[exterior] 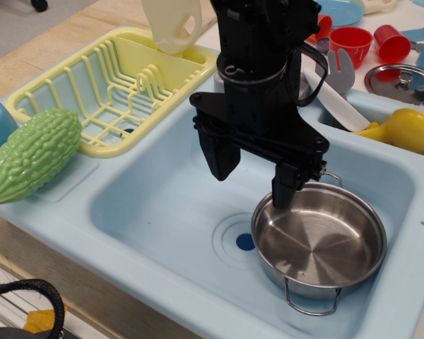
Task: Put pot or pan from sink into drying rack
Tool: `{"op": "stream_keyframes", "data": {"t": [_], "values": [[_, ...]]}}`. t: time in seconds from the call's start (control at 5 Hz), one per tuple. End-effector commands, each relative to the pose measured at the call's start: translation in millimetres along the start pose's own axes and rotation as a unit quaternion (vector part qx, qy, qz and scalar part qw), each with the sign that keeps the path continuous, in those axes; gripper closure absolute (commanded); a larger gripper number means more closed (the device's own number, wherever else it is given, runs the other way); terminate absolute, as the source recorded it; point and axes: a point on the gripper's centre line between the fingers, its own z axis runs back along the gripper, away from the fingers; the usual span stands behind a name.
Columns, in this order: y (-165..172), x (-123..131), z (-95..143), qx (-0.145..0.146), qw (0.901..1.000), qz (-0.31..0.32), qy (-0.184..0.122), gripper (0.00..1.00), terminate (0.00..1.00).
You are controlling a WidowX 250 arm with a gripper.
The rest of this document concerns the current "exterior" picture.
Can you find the stainless steel pot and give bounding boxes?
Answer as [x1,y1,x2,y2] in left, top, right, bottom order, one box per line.
[251,173,387,316]

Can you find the light blue toy sink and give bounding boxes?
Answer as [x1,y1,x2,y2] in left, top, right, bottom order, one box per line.
[0,49,424,339]

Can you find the small purple cup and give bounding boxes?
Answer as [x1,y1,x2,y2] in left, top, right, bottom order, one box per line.
[315,37,329,54]

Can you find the cream plastic jug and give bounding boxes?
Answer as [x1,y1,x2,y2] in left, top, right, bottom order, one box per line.
[141,0,202,55]

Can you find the steel pot lid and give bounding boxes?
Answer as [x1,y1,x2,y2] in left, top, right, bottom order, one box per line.
[365,64,424,105]

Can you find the cream plastic object top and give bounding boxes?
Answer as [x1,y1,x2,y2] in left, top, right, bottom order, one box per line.
[358,0,398,14]

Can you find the red plastic cup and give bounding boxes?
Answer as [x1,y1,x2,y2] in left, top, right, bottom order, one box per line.
[374,25,411,64]

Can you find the blue spatula handle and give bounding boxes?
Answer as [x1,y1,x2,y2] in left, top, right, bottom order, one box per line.
[401,27,424,42]

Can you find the red cup behind arm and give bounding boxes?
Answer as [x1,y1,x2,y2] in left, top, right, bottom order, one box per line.
[306,14,333,44]

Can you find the yellow dish drying rack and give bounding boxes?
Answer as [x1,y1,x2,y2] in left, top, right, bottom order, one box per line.
[4,27,217,158]

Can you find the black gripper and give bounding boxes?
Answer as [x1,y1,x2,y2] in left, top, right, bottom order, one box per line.
[189,84,329,208]

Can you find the black braided cable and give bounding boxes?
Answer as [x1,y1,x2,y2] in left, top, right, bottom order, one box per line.
[0,278,65,339]

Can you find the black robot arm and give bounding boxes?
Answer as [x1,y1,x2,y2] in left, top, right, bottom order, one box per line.
[189,1,329,208]

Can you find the black caster wheel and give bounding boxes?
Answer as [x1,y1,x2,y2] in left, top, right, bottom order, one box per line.
[30,0,48,13]

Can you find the grey plastic fork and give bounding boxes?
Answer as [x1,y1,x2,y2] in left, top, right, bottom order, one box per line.
[315,49,355,96]

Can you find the blue plastic plate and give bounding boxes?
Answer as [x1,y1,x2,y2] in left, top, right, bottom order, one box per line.
[317,0,364,28]

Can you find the green bitter gourd toy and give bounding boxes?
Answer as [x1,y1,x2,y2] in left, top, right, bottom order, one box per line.
[0,109,82,204]

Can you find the red bowl cup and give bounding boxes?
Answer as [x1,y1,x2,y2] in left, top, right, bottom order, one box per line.
[329,26,373,69]

